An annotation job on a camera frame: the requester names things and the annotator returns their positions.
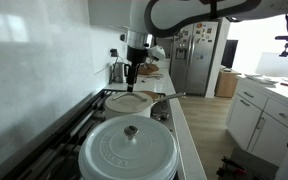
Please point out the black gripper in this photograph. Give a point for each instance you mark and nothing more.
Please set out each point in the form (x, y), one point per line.
(136, 57)

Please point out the white pot lid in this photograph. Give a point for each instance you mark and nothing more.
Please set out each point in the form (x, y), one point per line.
(126, 102)

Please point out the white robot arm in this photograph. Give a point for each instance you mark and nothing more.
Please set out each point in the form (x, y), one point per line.
(165, 18)

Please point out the black gas stove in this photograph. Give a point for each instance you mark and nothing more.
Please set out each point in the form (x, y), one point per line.
(57, 157)

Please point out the steel electric kettle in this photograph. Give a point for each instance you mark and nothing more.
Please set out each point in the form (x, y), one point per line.
(119, 71)

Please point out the wooden bowl on counter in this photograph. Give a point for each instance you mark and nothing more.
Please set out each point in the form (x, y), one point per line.
(147, 69)

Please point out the round cork trivet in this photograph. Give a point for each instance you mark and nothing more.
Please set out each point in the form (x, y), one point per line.
(152, 94)

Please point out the stainless steel refrigerator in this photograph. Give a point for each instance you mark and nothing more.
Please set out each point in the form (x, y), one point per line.
(191, 58)

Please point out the large white dutch oven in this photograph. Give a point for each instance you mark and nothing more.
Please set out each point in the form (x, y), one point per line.
(129, 148)

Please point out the cardboard box on floor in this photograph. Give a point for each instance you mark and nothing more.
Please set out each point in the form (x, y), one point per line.
(226, 84)

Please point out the white kitchen island cabinet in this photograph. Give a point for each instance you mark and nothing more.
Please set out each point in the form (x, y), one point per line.
(258, 119)

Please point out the black red tool on floor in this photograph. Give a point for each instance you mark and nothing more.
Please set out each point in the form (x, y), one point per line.
(230, 170)

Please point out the white saucepan with handle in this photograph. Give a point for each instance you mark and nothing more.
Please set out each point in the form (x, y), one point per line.
(146, 113)

